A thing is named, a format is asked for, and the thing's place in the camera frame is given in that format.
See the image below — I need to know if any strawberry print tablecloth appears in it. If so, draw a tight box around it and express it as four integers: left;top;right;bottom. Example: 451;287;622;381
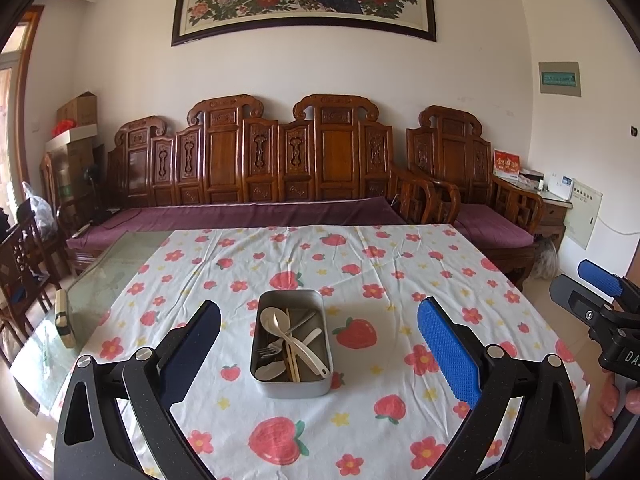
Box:
50;222;593;480

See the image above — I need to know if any carved wooden armchair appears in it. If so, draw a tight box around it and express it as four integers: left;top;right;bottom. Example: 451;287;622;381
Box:
406;105;545;281

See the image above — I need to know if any cream plastic spoon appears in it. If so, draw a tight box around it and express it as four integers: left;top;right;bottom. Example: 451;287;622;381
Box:
255;329;323;382

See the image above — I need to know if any framed peacock flower painting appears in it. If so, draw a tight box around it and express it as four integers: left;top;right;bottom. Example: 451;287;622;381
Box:
171;0;437;47

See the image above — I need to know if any long carved wooden sofa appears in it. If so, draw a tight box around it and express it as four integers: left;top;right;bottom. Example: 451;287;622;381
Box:
65;93;461;276

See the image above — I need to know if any plastic bag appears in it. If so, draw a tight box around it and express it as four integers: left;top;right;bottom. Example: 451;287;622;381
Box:
21;181;55;231

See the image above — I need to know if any small cardboard box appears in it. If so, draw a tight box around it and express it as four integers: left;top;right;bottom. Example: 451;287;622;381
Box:
56;91;98;128

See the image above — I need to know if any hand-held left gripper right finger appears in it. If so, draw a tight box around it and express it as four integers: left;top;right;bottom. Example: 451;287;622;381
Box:
417;297;586;480

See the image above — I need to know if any long purple sofa cushion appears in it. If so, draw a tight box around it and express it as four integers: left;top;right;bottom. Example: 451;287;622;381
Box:
66;196;407;251

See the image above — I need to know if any white flat carton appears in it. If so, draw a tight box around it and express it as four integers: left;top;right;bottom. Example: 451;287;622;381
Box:
44;125;99;153

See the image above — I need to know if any dark wooden dining chair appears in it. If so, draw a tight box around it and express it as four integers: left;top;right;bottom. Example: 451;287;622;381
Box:
0;210;63;356

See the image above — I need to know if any white telephone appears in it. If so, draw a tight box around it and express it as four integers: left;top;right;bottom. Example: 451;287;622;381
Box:
542;172;575;201

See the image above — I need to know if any grey furry pet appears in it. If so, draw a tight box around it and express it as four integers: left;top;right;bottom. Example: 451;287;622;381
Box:
531;236;560;281

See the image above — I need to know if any red desk calendar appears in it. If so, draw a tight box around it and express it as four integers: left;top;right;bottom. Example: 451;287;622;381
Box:
492;148;522;182

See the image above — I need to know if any metal fork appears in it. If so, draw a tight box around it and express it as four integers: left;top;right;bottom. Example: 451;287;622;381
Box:
256;340;288;363

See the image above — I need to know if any metal tin box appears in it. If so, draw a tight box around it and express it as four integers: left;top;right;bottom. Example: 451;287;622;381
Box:
250;289;333;400

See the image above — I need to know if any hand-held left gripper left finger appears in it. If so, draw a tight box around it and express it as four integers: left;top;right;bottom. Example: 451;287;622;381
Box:
54;300;222;480

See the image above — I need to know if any wooden side table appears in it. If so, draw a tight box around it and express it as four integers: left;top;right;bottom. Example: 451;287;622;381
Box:
532;190;573;241

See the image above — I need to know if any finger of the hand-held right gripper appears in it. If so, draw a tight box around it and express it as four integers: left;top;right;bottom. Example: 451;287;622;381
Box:
577;259;640;306
549;274;621;341

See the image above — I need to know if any cream spoon with holed handle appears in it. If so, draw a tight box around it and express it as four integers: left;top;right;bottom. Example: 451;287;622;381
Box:
260;306;332;378

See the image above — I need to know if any metal spoon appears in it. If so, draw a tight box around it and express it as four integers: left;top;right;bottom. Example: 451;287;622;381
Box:
286;311;317;335

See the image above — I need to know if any wooden block with black band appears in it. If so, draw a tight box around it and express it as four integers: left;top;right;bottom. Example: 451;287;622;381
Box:
54;288;77;349

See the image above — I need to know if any person's right hand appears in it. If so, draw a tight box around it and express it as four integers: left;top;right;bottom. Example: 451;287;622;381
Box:
588;381;640;450

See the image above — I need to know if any white wall cable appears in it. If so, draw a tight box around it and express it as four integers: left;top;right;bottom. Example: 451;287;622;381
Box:
597;214;640;235

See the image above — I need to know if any purple armchair cushion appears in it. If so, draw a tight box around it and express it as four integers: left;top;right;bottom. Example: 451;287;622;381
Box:
452;204;535;247

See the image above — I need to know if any brown chopstick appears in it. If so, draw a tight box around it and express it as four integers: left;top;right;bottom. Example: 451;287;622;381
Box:
285;308;296;382

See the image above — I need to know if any cream electrical panel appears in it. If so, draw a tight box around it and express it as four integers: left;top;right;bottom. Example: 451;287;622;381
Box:
565;177;603;250

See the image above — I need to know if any wooden door frame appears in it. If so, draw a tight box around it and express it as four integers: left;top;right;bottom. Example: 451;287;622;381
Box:
0;5;46;211

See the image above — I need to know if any grey wall distribution box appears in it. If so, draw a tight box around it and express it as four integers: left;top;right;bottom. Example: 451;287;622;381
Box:
538;61;583;98

